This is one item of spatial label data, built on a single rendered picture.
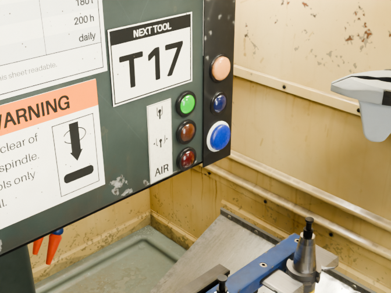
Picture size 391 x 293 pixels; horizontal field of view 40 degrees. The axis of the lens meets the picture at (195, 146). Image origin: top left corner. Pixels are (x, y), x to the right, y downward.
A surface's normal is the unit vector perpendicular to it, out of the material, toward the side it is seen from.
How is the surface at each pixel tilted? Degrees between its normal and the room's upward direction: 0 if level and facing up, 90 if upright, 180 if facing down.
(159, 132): 90
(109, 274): 0
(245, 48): 90
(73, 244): 90
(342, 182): 90
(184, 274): 25
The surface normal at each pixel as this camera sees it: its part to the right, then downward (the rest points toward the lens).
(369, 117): -0.33, 0.43
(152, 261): 0.00, -0.89
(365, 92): -0.62, 0.36
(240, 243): -0.29, -0.68
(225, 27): 0.70, 0.33
